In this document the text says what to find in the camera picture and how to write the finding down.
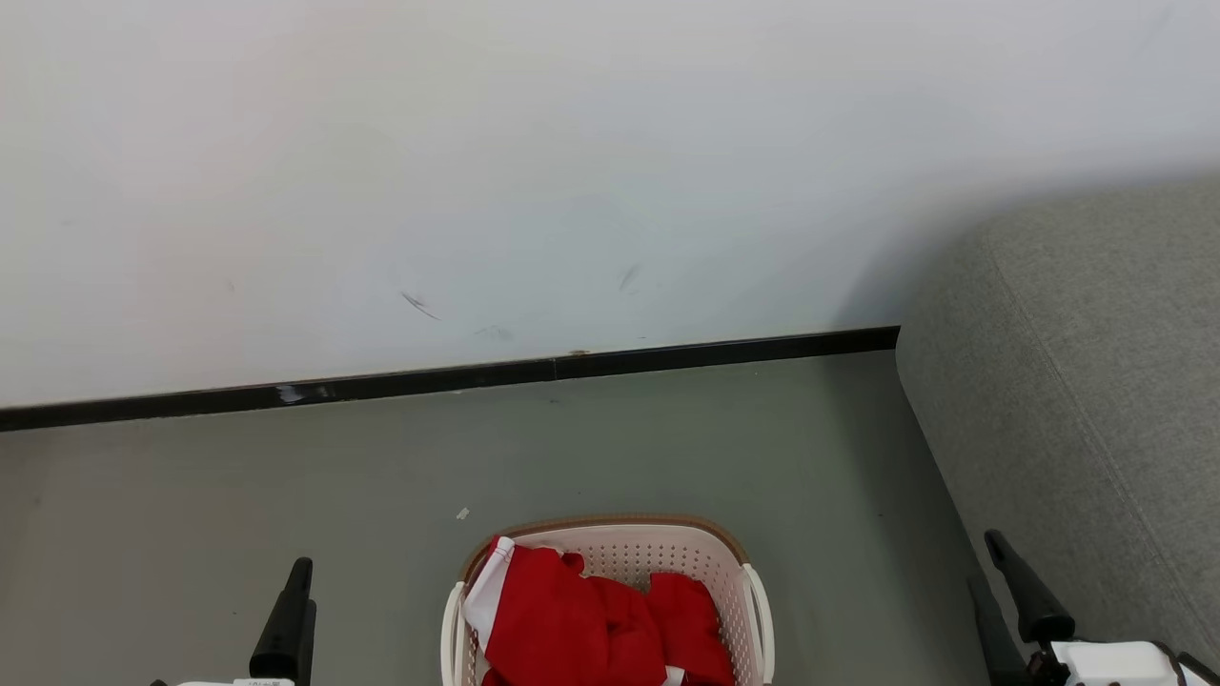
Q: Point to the cream perforated laundry basket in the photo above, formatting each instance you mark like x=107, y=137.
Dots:
x=658, y=553

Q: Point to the black baseboard strip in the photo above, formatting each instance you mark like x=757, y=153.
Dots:
x=381, y=385

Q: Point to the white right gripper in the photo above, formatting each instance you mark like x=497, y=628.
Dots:
x=1115, y=667

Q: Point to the red garment with white trim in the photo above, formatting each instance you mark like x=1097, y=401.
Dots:
x=553, y=619

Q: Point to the grey fabric sofa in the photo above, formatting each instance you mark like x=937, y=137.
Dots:
x=1077, y=381

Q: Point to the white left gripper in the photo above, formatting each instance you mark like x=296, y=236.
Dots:
x=238, y=683

